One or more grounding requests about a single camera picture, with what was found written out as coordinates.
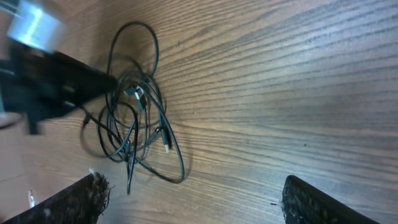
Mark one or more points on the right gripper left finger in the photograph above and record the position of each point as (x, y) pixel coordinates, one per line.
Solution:
(80, 203)

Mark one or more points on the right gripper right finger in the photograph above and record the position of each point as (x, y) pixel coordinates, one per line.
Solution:
(302, 203)

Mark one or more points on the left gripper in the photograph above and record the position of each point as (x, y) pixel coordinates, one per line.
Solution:
(48, 86)

